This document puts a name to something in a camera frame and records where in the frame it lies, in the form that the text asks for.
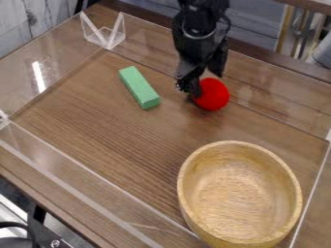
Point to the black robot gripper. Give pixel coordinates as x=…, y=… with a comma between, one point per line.
x=200, y=54

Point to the red toy strawberry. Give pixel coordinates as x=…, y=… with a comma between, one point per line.
x=216, y=95

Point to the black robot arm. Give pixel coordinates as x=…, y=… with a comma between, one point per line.
x=201, y=28

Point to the green rectangular block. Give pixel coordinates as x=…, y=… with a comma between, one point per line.
x=140, y=87

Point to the round wooden bowl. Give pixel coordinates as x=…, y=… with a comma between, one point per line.
x=240, y=195

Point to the gold metal chair frame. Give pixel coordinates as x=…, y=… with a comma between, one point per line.
x=301, y=30

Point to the clear acrylic tray enclosure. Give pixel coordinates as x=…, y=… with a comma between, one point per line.
x=98, y=160

